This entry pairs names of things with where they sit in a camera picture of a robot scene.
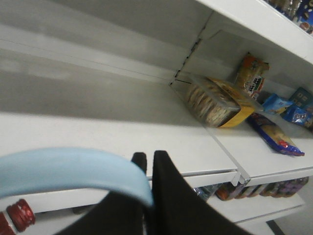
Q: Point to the light blue plastic basket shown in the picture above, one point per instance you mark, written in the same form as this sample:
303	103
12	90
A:
64	168

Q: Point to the blue cookie pack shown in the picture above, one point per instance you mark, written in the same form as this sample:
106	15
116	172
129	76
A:
273	135

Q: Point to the orange snack bag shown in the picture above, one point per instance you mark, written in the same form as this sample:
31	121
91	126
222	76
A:
250	75

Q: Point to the red coca cola bottle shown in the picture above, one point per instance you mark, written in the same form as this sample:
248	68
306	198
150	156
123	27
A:
16	218

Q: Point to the clear cracker box yellow label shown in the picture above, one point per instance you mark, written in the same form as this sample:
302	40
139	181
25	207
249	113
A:
217	103

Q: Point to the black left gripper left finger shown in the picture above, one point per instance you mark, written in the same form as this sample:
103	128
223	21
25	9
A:
116	214

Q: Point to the white metal shelving unit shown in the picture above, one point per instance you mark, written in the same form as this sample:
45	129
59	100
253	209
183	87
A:
112	74

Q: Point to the blue snack bag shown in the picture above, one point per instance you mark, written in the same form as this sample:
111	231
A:
275	104
296	115

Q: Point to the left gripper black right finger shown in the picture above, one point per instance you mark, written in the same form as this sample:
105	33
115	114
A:
177	210

